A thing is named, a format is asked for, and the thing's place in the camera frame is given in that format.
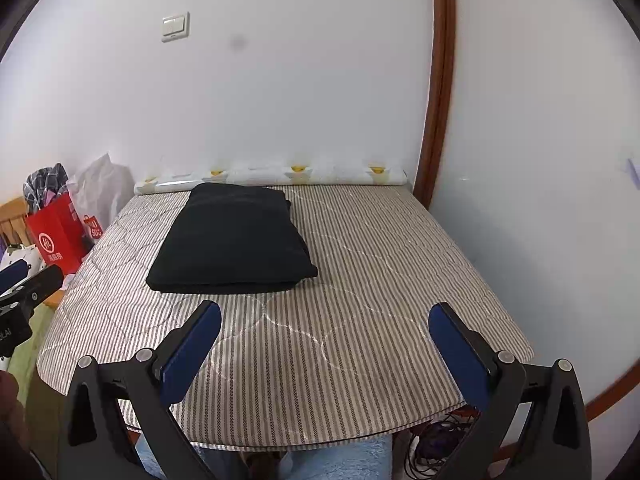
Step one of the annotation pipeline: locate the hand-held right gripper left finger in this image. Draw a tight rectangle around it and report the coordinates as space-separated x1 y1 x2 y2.
57 300 223 480

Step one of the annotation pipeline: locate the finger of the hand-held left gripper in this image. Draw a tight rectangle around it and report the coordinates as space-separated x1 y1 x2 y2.
0 264 65 312
0 259 29 295

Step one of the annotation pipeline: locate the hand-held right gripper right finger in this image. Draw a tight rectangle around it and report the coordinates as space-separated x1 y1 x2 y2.
428 302 593 480

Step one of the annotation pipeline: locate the black sweatshirt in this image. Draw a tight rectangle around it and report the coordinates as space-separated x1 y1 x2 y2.
145 182 319 295

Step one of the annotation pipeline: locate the white printed cloth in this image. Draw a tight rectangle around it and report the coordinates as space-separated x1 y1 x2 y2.
0 242 42 281

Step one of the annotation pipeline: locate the green cloth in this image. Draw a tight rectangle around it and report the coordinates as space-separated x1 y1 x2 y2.
7 305 63 461

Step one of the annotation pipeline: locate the red paper bag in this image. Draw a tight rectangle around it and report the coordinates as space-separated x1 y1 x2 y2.
26 192 93 277

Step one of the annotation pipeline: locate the wooden furniture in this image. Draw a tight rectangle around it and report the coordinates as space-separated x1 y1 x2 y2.
0 199 31 248

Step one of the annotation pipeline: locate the plaid cloth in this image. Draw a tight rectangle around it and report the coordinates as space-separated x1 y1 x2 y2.
22 162 68 211

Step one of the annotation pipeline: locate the striped quilted mat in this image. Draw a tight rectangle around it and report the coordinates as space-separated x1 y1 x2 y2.
36 184 535 448

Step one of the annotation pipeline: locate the white plastic shopping bag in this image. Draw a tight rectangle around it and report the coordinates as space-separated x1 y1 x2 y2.
67 152 135 241

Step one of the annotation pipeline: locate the brown wooden baseboard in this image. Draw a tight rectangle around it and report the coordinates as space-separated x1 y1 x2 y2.
582 355 640 423

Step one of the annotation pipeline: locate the person's jeans leg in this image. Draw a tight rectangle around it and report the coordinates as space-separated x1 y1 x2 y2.
135 432 393 480

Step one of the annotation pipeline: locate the rolled white printed mat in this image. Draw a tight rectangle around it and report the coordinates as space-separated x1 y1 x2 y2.
132 160 408 196

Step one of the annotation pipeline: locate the black cable bundle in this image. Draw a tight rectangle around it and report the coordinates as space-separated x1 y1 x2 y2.
402 410 481 480

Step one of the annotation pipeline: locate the brown wooden door frame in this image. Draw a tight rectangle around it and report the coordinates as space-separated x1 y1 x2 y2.
412 0 457 211

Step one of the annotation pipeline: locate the white wall switch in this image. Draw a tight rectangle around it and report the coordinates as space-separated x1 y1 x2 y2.
161 11 191 43

